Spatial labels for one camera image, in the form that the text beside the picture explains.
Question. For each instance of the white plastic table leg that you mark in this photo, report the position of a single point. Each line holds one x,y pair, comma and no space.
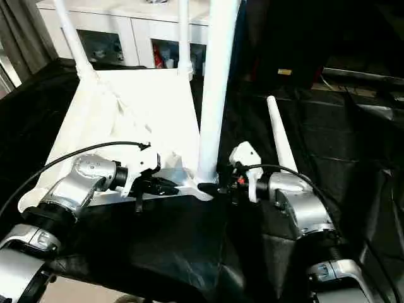
281,135
74,41
184,38
217,79

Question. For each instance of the white plastic table top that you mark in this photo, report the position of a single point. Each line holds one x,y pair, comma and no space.
132,107

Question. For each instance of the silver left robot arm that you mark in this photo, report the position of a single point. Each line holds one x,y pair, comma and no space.
79,180

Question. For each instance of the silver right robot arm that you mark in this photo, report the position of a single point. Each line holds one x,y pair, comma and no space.
300,202

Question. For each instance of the black plastic sheet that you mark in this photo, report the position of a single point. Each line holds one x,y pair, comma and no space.
173,246

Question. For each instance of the small tan label tag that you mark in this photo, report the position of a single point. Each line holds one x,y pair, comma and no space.
284,72

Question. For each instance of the white glass-door cabinet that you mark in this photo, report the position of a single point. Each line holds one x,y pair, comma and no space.
126,22

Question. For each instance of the metal rod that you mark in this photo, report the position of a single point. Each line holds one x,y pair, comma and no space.
363,74

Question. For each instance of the black backdrop cloth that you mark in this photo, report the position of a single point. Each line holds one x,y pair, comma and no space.
331,31

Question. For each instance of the grey curtain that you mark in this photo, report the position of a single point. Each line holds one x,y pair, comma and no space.
19,38

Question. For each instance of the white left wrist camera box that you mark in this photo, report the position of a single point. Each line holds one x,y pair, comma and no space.
142,162

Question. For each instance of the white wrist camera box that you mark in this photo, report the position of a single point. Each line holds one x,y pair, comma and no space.
244,154
142,162

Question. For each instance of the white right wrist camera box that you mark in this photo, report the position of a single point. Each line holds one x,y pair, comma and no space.
244,154

